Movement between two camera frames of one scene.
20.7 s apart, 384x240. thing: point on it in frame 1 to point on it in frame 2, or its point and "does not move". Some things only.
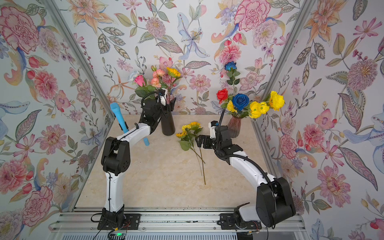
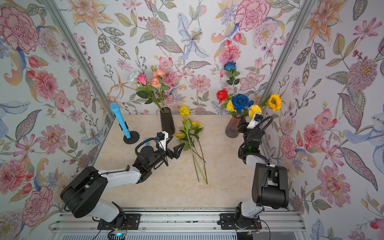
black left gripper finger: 172,103 to 177,150
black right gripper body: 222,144 to 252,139
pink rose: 140,80 does not move
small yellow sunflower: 185,143 does not move
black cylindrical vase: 168,124 does not move
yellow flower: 257,109 to 184,111
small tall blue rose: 230,66 does not move
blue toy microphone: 115,107 does not move
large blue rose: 240,100 does not move
